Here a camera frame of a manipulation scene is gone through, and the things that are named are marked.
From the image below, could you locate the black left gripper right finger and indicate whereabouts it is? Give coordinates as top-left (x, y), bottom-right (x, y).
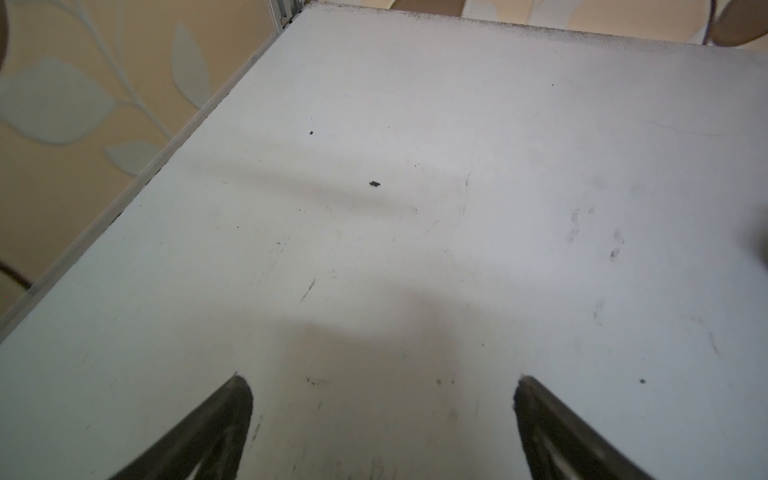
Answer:
top-left (513, 375), bottom-right (652, 480)

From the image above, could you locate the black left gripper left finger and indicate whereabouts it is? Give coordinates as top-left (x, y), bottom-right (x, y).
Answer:
top-left (113, 375), bottom-right (253, 479)

